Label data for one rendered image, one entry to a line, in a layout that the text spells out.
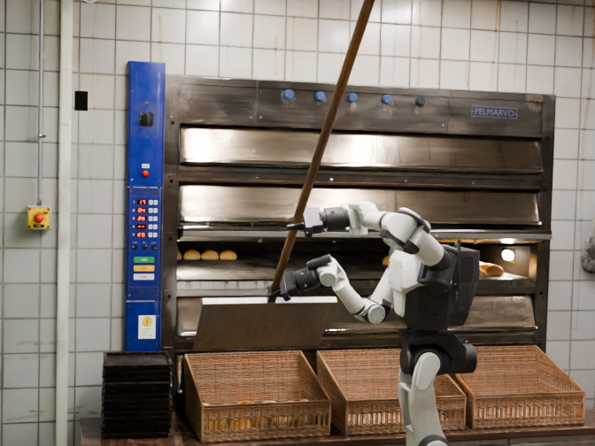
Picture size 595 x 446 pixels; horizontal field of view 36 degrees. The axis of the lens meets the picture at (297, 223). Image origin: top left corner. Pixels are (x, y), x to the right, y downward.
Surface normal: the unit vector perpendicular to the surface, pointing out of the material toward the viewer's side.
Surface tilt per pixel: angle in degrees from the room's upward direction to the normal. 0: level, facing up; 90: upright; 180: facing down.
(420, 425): 90
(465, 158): 70
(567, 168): 90
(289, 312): 140
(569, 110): 90
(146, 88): 90
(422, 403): 113
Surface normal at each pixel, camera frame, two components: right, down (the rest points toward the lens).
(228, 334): 0.14, 0.80
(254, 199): 0.25, -0.28
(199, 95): 0.25, 0.06
